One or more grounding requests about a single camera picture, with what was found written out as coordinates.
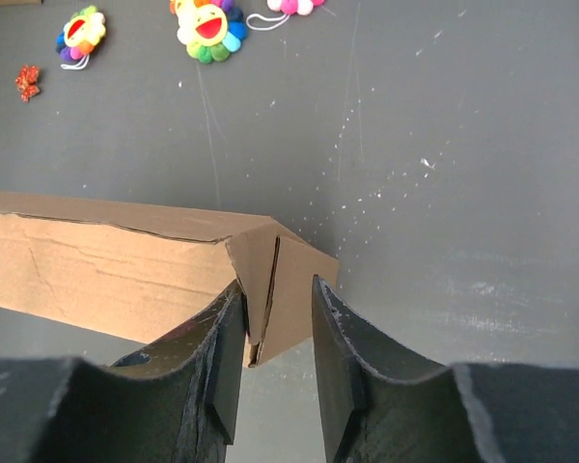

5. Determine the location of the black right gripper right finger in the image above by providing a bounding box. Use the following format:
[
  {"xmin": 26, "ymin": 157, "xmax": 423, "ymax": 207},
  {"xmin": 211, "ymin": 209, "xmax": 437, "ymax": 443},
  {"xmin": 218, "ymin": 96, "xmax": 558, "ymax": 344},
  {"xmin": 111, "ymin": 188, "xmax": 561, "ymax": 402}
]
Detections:
[{"xmin": 312, "ymin": 277, "xmax": 579, "ymax": 462}]

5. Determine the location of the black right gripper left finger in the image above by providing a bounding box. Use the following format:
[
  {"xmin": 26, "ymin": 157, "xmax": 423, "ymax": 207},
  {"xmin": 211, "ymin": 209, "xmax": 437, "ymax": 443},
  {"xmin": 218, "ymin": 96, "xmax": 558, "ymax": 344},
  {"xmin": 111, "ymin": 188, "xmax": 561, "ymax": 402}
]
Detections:
[{"xmin": 0, "ymin": 283, "xmax": 246, "ymax": 462}]

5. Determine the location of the brown cardboard box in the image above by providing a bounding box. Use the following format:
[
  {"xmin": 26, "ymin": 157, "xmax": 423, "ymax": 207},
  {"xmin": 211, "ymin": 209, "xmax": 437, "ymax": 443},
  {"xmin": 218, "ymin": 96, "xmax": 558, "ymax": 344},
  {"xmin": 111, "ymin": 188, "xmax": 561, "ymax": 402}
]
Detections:
[{"xmin": 0, "ymin": 191, "xmax": 339, "ymax": 368}]

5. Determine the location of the orange glitter leaf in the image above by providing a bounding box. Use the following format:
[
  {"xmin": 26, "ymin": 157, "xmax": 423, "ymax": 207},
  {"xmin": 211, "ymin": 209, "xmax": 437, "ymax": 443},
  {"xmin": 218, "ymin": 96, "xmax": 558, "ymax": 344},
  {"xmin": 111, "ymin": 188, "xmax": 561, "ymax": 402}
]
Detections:
[{"xmin": 15, "ymin": 65, "xmax": 41, "ymax": 103}]

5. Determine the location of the rainbow flower plush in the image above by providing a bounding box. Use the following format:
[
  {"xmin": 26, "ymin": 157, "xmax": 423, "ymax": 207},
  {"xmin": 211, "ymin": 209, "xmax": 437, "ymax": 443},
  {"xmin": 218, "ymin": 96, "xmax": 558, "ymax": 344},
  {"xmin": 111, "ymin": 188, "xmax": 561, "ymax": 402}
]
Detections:
[{"xmin": 176, "ymin": 4, "xmax": 248, "ymax": 64}]

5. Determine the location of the blue flower plush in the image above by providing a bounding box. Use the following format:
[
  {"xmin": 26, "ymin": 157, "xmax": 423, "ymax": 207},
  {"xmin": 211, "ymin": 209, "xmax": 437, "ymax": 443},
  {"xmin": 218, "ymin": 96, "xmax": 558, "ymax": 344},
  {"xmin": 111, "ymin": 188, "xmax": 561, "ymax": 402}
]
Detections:
[{"xmin": 55, "ymin": 5, "xmax": 107, "ymax": 70}]

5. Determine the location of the orange flower plush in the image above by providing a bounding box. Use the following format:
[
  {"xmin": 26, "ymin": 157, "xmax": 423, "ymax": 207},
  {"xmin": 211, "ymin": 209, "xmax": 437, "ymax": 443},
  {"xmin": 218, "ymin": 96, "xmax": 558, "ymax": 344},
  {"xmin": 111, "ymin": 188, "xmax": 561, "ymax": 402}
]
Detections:
[{"xmin": 169, "ymin": 0, "xmax": 235, "ymax": 15}]

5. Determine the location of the pink flower plush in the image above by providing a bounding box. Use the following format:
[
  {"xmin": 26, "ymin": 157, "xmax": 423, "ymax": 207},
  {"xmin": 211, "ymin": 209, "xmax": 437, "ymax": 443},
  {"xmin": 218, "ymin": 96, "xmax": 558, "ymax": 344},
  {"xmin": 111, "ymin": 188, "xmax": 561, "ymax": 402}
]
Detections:
[{"xmin": 245, "ymin": 0, "xmax": 326, "ymax": 32}]

